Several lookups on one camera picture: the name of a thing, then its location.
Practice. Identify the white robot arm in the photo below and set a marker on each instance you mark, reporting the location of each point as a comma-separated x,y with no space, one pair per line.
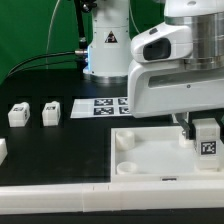
191,34

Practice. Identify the black camera pole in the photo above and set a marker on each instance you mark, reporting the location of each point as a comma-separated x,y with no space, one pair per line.
80,23

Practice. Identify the white sheet with fiducial markers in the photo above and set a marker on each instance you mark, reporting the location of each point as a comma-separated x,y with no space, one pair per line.
100,107

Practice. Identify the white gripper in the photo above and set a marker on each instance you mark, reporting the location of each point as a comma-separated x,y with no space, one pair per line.
163,88

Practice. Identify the white front fence bar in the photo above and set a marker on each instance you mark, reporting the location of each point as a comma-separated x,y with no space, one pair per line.
111,197

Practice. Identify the white square tabletop tray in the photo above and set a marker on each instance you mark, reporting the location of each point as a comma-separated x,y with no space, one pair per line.
145,154

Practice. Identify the white block at left edge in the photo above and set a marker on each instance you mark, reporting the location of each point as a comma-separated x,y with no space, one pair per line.
3,150

